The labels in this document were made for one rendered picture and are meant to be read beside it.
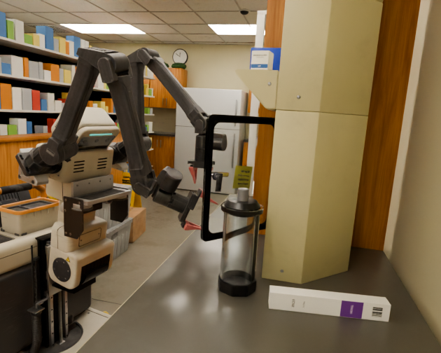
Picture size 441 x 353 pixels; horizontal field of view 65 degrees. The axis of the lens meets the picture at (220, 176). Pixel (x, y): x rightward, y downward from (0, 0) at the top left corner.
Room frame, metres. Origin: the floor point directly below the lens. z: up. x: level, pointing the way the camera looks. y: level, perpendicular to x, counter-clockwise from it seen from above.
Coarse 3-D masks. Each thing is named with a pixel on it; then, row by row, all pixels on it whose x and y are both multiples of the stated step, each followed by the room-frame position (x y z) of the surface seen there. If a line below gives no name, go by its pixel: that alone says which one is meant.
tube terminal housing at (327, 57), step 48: (288, 0) 0.92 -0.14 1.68; (336, 0) 0.91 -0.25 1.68; (288, 48) 0.92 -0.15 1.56; (336, 48) 0.92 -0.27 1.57; (288, 96) 0.91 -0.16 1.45; (336, 96) 0.93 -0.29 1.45; (288, 144) 0.91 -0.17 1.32; (336, 144) 0.94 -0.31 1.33; (288, 192) 0.91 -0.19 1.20; (336, 192) 0.95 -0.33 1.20; (288, 240) 0.91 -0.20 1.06; (336, 240) 0.96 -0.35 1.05
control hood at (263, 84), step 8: (240, 72) 0.94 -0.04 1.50; (248, 72) 0.94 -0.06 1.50; (256, 72) 0.93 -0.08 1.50; (264, 72) 0.93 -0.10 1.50; (272, 72) 0.92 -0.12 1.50; (248, 80) 0.94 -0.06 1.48; (256, 80) 0.93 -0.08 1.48; (264, 80) 0.93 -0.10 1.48; (272, 80) 0.92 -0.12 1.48; (248, 88) 0.94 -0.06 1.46; (256, 88) 0.93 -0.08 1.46; (264, 88) 0.93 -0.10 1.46; (272, 88) 0.92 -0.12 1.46; (256, 96) 0.94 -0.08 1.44; (264, 96) 0.93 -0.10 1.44; (272, 96) 0.92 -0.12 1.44; (264, 104) 0.93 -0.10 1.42; (272, 104) 0.92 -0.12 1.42
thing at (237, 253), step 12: (228, 216) 0.83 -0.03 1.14; (240, 216) 0.81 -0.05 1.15; (252, 216) 0.82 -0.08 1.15; (228, 228) 0.82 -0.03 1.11; (240, 228) 0.81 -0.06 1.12; (252, 228) 0.82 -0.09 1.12; (228, 240) 0.82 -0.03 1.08; (240, 240) 0.81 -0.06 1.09; (252, 240) 0.82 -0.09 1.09; (228, 252) 0.82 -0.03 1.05; (240, 252) 0.81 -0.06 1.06; (252, 252) 0.82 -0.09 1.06; (228, 264) 0.82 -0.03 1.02; (240, 264) 0.81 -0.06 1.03; (252, 264) 0.82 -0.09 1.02; (228, 276) 0.82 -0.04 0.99; (240, 276) 0.81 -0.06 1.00
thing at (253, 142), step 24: (216, 144) 1.06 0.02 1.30; (240, 144) 1.12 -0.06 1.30; (264, 144) 1.18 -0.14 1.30; (216, 168) 1.06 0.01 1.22; (240, 168) 1.12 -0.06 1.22; (264, 168) 1.19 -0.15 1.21; (216, 192) 1.06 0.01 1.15; (264, 192) 1.19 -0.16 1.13; (216, 216) 1.07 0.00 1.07; (264, 216) 1.20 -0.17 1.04
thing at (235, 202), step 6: (240, 192) 0.84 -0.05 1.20; (246, 192) 0.84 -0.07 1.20; (228, 198) 0.86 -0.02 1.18; (234, 198) 0.87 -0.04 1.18; (240, 198) 0.84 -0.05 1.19; (246, 198) 0.85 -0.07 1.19; (252, 198) 0.88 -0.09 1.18; (228, 204) 0.83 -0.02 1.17; (234, 204) 0.82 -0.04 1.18; (240, 204) 0.82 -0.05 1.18; (246, 204) 0.82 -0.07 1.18; (252, 204) 0.83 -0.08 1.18; (258, 204) 0.85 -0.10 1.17
